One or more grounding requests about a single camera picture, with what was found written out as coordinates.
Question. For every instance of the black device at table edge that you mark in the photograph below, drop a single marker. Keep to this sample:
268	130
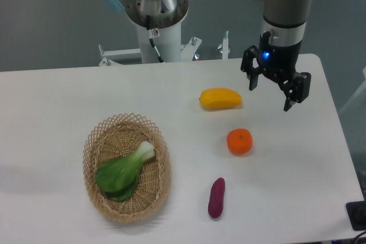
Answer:
356	214

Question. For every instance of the green bok choy vegetable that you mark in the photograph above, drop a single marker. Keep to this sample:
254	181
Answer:
118	178

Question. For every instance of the yellow mango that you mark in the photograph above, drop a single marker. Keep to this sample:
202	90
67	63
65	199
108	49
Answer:
220	98

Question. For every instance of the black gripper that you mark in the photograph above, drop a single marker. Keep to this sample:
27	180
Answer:
277	63

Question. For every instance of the purple sweet potato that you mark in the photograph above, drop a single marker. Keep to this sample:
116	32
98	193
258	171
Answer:
216	198

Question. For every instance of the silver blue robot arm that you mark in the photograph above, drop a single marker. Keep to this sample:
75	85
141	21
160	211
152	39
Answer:
158	24

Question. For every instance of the orange tangerine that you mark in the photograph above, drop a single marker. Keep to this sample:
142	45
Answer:
239	141

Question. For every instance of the woven wicker basket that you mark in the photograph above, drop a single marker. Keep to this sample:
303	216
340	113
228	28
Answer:
119	136

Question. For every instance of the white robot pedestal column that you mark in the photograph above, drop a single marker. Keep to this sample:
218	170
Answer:
166	40

